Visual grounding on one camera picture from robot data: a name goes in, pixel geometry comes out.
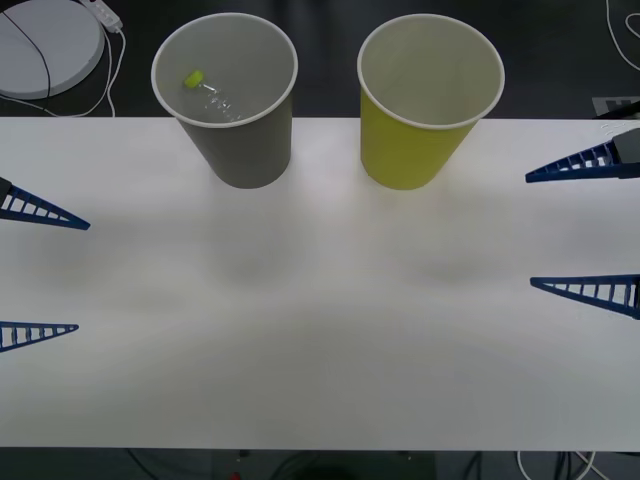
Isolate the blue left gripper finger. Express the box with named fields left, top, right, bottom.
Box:
left=0, top=177, right=92, bottom=231
left=0, top=323, right=80, bottom=354

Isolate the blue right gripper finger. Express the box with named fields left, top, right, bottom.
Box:
left=524, top=127, right=640, bottom=185
left=529, top=273, right=640, bottom=321

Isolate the clear bottle with green cap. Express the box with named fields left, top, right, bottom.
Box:
left=182, top=69, right=246, bottom=124

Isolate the grey printed sheet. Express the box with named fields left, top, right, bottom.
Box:
left=592, top=96, right=640, bottom=120

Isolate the round white disc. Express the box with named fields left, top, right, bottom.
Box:
left=0, top=0, right=106, bottom=100

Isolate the yellow-green plastic waste bin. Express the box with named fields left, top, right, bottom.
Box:
left=356, top=13, right=506, bottom=191

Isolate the white power strip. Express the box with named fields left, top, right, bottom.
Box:
left=82, top=0, right=124, bottom=32

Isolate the grey plastic waste bin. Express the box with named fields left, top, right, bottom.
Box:
left=151, top=13, right=300, bottom=190

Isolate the white looped cable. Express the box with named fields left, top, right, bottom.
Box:
left=604, top=0, right=640, bottom=66

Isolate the white power strip cable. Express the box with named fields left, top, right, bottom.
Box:
left=102, top=27, right=127, bottom=119

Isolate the thin black cable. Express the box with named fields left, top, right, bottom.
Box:
left=0, top=8, right=54, bottom=99

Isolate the white cable under table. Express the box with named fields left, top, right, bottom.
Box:
left=516, top=449, right=601, bottom=480

